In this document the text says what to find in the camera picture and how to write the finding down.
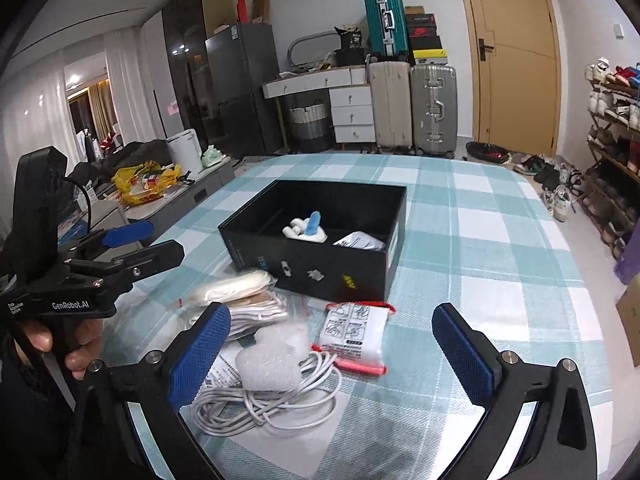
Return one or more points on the black paper bag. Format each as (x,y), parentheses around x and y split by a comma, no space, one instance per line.
(350,45)

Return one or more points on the black and red shoe box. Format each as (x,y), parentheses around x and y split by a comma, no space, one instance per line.
(425,31)

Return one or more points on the white cylindrical bin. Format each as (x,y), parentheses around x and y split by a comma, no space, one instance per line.
(184,150)

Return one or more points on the black cardboard box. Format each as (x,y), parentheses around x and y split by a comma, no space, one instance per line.
(325,270)

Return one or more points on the white fluffy cloth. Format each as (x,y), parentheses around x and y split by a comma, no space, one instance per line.
(270,360)

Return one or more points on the tan cardboard box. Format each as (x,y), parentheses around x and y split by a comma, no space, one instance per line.
(630,325)

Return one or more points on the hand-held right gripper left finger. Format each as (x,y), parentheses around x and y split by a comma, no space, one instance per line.
(200,355)

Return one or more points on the white light switch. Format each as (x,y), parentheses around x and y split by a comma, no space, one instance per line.
(618,30)

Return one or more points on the purple fabric bag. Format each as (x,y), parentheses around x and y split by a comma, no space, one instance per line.
(627,266)

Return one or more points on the grey curved metal frame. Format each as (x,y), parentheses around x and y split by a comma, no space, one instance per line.
(310,37)

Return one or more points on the grey plastic mailer packet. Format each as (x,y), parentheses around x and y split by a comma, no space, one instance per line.
(357,241)

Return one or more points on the white desk with drawers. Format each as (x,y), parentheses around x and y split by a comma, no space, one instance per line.
(352,110)

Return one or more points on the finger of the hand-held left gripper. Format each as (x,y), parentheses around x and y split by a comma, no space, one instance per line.
(155,256)
(127,233)

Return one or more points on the red flat box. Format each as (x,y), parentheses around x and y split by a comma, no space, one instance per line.
(242,9)

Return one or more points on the black shoe box white label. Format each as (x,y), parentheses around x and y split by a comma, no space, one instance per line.
(422,20)

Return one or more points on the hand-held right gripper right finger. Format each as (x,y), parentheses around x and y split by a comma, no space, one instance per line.
(462,355)

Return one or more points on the brown shoe box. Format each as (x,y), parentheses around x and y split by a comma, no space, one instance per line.
(414,10)

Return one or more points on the patterned grey rug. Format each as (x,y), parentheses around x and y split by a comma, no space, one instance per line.
(250,161)

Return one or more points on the pale green soft item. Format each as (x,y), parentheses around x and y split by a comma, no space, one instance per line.
(212,156)

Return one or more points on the brown cardboard carton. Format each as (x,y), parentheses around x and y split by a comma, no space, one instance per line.
(260,8)

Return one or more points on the cream wrapped cloth roll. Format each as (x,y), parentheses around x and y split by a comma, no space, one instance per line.
(235,285)

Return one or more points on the white packet with red edges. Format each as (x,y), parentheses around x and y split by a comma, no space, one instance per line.
(352,335)

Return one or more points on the dark clothing pile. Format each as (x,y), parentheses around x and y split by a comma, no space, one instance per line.
(135,152)

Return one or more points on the grey refrigerator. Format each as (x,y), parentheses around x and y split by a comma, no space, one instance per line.
(245,80)

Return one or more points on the tan wooden door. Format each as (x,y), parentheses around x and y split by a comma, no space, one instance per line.
(515,50)

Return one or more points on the wooden shoe rack with shoes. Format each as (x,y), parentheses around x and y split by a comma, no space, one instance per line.
(607,105)

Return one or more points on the teal suitcase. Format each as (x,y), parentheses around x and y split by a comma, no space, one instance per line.
(384,22)

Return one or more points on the yellow plastic bag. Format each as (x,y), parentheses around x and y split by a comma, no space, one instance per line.
(145,180)

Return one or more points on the grey low cabinet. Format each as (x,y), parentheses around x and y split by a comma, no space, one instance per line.
(165,197)

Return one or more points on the pink paper note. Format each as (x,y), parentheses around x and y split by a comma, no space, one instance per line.
(172,108)

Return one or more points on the white curtain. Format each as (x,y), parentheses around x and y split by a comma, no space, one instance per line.
(35,110)
(125,85)

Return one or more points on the silver suitcase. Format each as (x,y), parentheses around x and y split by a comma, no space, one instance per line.
(434,110)

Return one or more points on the white and blue soft item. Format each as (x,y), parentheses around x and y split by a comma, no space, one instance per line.
(305,227)

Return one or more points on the dark glossy wardrobe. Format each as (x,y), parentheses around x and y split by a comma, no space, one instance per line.
(182,60)

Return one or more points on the beige curtain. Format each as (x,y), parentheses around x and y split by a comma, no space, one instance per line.
(97,105)

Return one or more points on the scattered shoes group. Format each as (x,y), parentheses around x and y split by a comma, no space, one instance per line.
(545,175)

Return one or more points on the person's left hand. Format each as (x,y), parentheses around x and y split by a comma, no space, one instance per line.
(82,355)

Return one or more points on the beige suitcase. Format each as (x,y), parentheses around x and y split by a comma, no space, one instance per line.
(392,105)

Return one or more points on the plain black shoe box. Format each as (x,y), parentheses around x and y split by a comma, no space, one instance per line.
(426,43)

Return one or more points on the woven laundry basket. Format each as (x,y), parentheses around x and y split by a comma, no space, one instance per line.
(307,125)

